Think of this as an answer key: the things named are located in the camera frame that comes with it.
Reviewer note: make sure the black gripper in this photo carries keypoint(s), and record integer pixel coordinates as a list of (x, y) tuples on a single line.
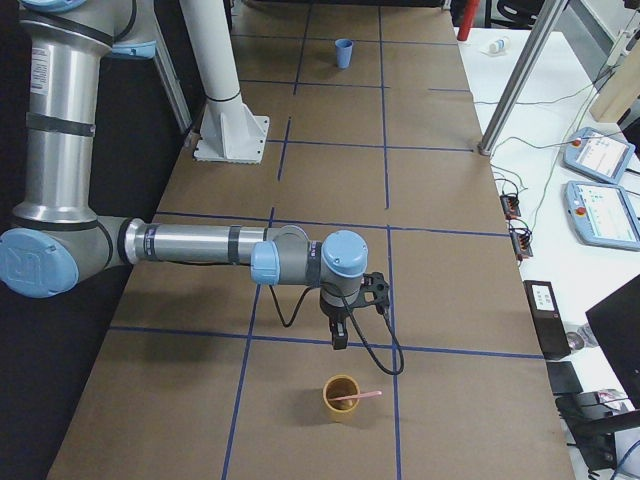
[(333, 314)]

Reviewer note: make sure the pink chopstick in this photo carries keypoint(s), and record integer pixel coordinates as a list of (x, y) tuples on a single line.
[(358, 396)]

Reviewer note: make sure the blue paper cup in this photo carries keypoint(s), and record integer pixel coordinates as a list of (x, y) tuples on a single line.
[(343, 51)]

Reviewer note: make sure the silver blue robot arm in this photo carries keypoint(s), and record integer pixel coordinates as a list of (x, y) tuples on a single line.
[(57, 240)]

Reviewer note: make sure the lower small circuit board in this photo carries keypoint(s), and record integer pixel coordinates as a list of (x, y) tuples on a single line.
[(521, 243)]

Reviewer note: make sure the small circuit board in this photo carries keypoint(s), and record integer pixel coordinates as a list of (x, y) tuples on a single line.
[(510, 205), (521, 243)]

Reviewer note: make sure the black box with label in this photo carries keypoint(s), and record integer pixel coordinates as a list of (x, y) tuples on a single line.
[(546, 319)]

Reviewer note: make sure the upper small circuit board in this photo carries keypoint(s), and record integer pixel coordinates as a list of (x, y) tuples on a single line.
[(510, 205)]

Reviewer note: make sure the black monitor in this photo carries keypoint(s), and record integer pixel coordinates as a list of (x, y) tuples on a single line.
[(615, 323)]

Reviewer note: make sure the lower teach pendant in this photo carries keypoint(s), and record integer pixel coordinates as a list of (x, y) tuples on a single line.
[(602, 215)]

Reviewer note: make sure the teach pendant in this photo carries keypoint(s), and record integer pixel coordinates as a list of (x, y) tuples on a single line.
[(602, 215), (598, 156)]

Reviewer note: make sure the upper teach pendant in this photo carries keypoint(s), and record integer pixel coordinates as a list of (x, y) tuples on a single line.
[(598, 156)]

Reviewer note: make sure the white plastic bottle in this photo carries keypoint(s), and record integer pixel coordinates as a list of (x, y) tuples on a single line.
[(499, 46)]

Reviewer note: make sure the red cylinder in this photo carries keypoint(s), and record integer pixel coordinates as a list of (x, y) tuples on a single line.
[(469, 13)]

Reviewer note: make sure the wooden board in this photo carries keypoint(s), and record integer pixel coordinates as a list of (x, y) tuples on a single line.
[(621, 90)]

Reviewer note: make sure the white pedestal column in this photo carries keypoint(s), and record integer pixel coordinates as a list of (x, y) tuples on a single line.
[(229, 131)]

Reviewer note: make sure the aluminium frame post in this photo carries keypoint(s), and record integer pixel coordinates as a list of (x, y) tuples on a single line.
[(534, 45)]

